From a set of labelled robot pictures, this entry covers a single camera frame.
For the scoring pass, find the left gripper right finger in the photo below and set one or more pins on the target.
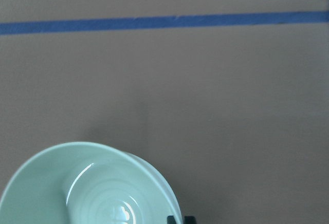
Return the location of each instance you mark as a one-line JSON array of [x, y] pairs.
[[190, 220]]

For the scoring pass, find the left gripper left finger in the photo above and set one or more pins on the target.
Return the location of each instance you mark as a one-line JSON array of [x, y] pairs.
[[171, 220]]

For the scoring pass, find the green ceramic bowl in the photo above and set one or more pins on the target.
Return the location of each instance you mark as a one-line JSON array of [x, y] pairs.
[[84, 182]]

